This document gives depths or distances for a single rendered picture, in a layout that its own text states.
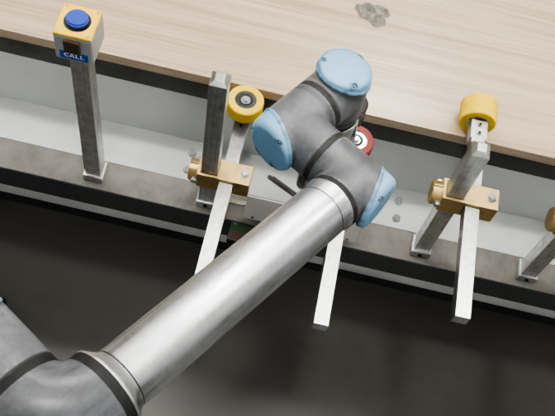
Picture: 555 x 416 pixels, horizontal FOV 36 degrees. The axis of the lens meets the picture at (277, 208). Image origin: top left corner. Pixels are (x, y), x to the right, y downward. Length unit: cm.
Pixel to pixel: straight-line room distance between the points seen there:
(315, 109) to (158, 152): 85
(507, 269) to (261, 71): 72
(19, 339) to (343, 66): 65
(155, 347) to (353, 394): 156
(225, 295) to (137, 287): 153
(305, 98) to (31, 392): 61
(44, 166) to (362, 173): 95
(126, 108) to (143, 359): 114
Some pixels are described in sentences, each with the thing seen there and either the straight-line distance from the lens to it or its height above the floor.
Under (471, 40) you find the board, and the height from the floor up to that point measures 90.
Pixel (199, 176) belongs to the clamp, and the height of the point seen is 84.
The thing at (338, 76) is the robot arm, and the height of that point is 136.
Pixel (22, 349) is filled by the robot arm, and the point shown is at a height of 144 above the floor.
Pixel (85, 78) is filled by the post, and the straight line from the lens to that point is 165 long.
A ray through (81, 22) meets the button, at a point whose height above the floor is 123.
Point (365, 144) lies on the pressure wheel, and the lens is 183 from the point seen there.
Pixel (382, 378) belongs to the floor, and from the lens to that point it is 259.
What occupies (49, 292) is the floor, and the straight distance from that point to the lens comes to 262.
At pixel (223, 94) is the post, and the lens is 157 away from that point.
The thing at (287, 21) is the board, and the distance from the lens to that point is 200.
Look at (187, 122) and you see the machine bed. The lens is 206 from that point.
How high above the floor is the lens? 239
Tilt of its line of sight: 60 degrees down
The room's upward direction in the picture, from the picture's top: 15 degrees clockwise
